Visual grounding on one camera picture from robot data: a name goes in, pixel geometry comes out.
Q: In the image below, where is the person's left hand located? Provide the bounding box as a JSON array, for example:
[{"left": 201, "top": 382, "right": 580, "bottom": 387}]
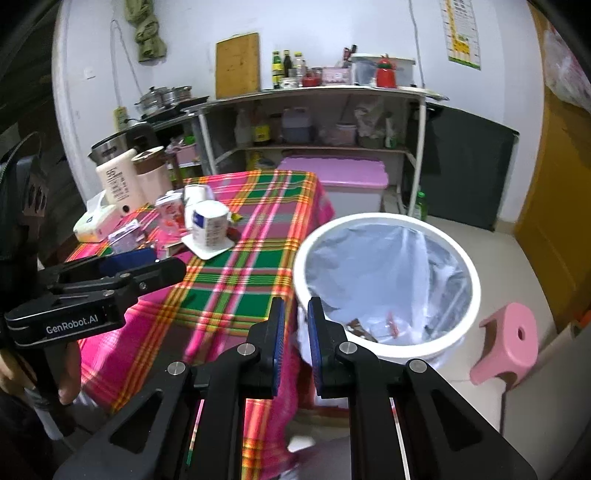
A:
[{"left": 0, "top": 344, "right": 83, "bottom": 407}]

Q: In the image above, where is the pink jug brown lid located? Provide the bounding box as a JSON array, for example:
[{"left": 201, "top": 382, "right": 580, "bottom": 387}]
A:
[{"left": 131, "top": 145, "right": 178, "bottom": 204}]

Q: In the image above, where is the person's left forearm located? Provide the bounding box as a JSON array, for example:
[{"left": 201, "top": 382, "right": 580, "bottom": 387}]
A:
[{"left": 0, "top": 390, "right": 65, "bottom": 480}]

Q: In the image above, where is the white round bin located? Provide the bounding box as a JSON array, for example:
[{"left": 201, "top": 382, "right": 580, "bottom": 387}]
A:
[{"left": 292, "top": 211, "right": 482, "bottom": 370}]

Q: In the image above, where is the wooden cutting board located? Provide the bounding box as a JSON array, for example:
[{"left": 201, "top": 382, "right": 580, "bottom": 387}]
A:
[{"left": 215, "top": 32, "right": 262, "bottom": 99}]

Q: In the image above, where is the black board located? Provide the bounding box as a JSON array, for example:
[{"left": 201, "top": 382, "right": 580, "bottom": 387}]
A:
[{"left": 406, "top": 102, "right": 520, "bottom": 232}]

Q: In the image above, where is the white shelf table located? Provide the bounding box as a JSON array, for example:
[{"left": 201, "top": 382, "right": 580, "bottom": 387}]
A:
[{"left": 180, "top": 85, "right": 451, "bottom": 217}]

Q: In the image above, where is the yellow detergent bag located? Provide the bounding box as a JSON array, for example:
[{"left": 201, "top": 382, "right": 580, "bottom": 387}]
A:
[{"left": 247, "top": 150, "right": 278, "bottom": 171}]

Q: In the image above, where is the hanging plastic bag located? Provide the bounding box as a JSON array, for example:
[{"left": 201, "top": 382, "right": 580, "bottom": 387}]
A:
[{"left": 542, "top": 23, "right": 591, "bottom": 116}]

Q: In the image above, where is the small purple box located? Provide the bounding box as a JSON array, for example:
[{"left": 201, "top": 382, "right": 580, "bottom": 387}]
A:
[{"left": 108, "top": 220, "right": 144, "bottom": 252}]

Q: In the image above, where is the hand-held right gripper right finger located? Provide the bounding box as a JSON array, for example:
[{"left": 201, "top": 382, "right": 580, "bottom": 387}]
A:
[{"left": 307, "top": 296, "right": 539, "bottom": 480}]

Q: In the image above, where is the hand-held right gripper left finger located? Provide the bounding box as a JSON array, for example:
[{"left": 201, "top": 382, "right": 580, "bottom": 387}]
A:
[{"left": 53, "top": 296, "right": 288, "bottom": 480}]

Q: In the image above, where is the pink lid storage box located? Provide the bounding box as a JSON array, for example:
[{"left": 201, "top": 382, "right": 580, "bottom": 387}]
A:
[{"left": 276, "top": 156, "right": 389, "bottom": 224}]

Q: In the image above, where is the clear plastic bin liner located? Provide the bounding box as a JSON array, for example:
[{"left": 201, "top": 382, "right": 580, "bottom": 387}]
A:
[{"left": 305, "top": 222, "right": 472, "bottom": 348}]

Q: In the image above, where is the clear plastic container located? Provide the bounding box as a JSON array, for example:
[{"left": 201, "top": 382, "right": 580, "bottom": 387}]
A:
[{"left": 349, "top": 53, "right": 416, "bottom": 88}]

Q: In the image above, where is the red kettle figure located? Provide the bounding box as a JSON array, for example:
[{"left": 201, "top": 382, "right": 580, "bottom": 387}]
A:
[{"left": 375, "top": 55, "right": 399, "bottom": 88}]

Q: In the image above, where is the red milk carton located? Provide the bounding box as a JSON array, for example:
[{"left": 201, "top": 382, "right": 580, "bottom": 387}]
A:
[{"left": 154, "top": 191, "right": 188, "bottom": 245}]

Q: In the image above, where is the pink bucket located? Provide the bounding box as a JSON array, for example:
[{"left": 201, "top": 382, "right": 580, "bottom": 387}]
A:
[{"left": 335, "top": 121, "right": 358, "bottom": 146}]

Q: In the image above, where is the pink tray box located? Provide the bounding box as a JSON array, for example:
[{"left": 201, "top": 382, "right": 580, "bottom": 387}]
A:
[{"left": 322, "top": 67, "right": 352, "bottom": 86}]

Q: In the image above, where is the white electric thermos bottle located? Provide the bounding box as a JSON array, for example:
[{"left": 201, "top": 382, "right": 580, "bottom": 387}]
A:
[{"left": 95, "top": 148, "right": 148, "bottom": 217}]

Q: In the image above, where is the green hanging cloth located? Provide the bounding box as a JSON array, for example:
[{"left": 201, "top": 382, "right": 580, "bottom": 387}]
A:
[{"left": 124, "top": 0, "right": 168, "bottom": 63}]

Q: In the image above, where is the soy sauce bottle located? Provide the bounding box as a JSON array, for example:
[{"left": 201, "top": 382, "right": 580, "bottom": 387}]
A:
[{"left": 252, "top": 111, "right": 271, "bottom": 146}]

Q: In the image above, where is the crumpled plastic bag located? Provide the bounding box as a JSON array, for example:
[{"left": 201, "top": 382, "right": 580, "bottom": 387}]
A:
[{"left": 355, "top": 99, "right": 386, "bottom": 139}]

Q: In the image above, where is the wall cable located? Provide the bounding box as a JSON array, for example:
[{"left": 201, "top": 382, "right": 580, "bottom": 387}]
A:
[{"left": 110, "top": 18, "right": 144, "bottom": 100}]

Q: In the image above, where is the pink basket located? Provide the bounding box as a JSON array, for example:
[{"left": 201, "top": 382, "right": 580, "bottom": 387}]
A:
[{"left": 175, "top": 143, "right": 201, "bottom": 167}]

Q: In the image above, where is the steel steamer pot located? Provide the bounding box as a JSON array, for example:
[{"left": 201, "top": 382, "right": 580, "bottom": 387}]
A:
[
  {"left": 161, "top": 85, "right": 193, "bottom": 104},
  {"left": 135, "top": 85, "right": 167, "bottom": 114}
]

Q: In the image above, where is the white paper cup blue label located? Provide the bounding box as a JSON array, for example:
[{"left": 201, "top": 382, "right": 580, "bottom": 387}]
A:
[{"left": 185, "top": 199, "right": 232, "bottom": 250}]

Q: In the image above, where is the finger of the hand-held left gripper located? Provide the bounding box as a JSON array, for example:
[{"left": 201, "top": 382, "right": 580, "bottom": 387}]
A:
[
  {"left": 39, "top": 248, "right": 158, "bottom": 285},
  {"left": 50, "top": 256, "right": 188, "bottom": 308}
]

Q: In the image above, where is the white plastic bottle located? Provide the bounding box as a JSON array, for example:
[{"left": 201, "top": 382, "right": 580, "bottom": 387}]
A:
[{"left": 235, "top": 108, "right": 252, "bottom": 147}]

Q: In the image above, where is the yellow door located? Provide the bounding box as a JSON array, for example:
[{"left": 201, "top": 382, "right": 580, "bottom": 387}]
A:
[{"left": 515, "top": 9, "right": 591, "bottom": 333}]

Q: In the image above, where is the plaid tablecloth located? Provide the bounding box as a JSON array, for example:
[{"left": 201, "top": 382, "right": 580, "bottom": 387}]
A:
[{"left": 65, "top": 170, "right": 336, "bottom": 477}]

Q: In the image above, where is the white tissue pack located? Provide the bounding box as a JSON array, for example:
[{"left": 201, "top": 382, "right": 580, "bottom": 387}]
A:
[{"left": 74, "top": 191, "right": 122, "bottom": 243}]

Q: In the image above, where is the pink plastic stool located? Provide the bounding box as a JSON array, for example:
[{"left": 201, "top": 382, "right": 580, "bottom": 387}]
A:
[{"left": 470, "top": 302, "right": 541, "bottom": 387}]

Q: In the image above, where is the white square coaster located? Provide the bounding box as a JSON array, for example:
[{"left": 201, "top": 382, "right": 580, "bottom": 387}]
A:
[{"left": 181, "top": 233, "right": 235, "bottom": 259}]

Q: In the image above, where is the blue plastic jug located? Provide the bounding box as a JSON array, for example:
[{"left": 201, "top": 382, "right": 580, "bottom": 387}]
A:
[{"left": 281, "top": 107, "right": 315, "bottom": 144}]

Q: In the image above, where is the wall calendar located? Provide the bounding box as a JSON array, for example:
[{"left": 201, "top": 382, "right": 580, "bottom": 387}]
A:
[{"left": 441, "top": 0, "right": 482, "bottom": 71}]

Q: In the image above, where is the steel electric kettle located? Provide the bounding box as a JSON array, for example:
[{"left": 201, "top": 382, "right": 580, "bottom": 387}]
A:
[{"left": 89, "top": 122, "right": 160, "bottom": 167}]

